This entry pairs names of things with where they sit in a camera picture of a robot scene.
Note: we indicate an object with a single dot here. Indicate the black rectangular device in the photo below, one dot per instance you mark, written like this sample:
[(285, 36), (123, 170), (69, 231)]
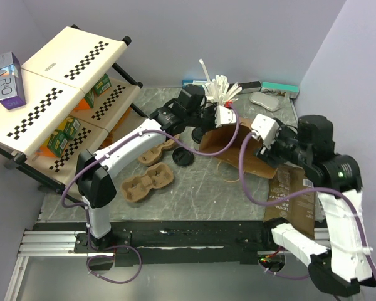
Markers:
[(250, 87)]

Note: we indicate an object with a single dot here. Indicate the brown pulp cup carrier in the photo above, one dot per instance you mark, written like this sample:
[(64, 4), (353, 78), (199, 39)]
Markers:
[(154, 155)]

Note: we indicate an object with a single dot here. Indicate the green box lower shelf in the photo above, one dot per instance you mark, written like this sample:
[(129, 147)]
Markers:
[(62, 135)]

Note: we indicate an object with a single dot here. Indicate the black mounting base rail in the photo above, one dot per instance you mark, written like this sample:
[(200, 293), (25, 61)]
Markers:
[(154, 242)]

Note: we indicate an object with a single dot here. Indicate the white wrapped straws bundle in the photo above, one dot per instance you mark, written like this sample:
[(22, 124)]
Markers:
[(219, 90)]

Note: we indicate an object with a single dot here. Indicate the green box shelf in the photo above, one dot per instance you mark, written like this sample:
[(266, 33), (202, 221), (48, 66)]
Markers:
[(102, 85), (62, 135)]

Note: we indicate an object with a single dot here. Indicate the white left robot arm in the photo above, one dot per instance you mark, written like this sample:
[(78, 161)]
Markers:
[(96, 171)]

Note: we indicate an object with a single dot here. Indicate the black plastic cup lid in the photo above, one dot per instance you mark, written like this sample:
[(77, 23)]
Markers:
[(182, 157)]

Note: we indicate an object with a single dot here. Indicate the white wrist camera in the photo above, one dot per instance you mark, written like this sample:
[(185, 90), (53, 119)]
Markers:
[(264, 128), (225, 116)]

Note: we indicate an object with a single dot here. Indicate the orange box on shelf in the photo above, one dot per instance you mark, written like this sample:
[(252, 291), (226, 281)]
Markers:
[(87, 102)]

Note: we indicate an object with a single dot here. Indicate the green box upper shelf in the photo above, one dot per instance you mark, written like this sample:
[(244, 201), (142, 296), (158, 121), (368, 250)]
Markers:
[(102, 85)]

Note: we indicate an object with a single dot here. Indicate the purple cardboard box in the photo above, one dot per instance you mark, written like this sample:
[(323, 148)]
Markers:
[(11, 82)]

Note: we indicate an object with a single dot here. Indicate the beige checkered shelf rack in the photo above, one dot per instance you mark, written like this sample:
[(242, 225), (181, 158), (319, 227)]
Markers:
[(55, 79)]

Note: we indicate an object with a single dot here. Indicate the brown paper bag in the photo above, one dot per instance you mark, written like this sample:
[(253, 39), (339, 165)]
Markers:
[(216, 140)]

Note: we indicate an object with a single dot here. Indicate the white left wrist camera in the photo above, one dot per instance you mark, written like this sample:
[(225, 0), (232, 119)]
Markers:
[(225, 116)]

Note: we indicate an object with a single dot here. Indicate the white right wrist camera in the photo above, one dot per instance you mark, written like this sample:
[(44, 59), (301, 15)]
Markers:
[(264, 128)]

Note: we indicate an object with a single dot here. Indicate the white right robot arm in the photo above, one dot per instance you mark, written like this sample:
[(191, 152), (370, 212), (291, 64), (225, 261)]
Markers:
[(342, 268)]

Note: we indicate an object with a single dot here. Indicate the teal flat box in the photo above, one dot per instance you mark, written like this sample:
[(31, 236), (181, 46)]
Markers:
[(199, 83)]

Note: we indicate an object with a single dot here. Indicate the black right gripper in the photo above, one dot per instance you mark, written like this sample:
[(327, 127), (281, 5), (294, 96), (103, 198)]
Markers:
[(269, 156)]

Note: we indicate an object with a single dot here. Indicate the teal long box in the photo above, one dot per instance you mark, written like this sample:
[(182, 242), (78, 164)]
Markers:
[(289, 91)]

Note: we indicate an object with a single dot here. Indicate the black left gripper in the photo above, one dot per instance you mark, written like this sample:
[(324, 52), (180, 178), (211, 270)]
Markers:
[(212, 108)]

